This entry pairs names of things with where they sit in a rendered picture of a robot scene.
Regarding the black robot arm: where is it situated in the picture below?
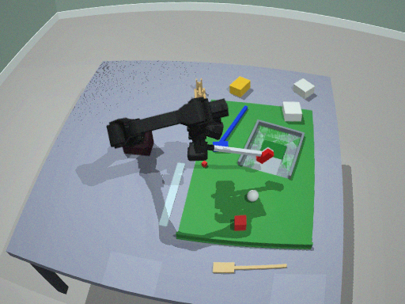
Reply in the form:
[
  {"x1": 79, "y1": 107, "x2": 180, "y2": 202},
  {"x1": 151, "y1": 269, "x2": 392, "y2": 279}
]
[{"x1": 106, "y1": 97, "x2": 229, "y2": 149}]

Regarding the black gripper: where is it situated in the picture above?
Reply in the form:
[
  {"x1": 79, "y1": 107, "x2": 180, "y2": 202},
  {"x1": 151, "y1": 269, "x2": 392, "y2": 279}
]
[{"x1": 187, "y1": 124, "x2": 207, "y2": 162}]

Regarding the blue golf putter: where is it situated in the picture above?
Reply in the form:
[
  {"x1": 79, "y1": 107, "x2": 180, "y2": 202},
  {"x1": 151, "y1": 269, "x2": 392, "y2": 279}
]
[{"x1": 213, "y1": 105, "x2": 248, "y2": 147}]

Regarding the yellow box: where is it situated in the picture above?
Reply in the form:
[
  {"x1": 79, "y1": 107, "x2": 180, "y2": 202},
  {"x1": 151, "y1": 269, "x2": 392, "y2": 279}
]
[{"x1": 229, "y1": 76, "x2": 251, "y2": 97}]

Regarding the white golf ball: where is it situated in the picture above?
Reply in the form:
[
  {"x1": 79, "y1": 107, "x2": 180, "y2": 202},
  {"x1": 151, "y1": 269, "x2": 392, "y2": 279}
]
[{"x1": 247, "y1": 190, "x2": 259, "y2": 202}]

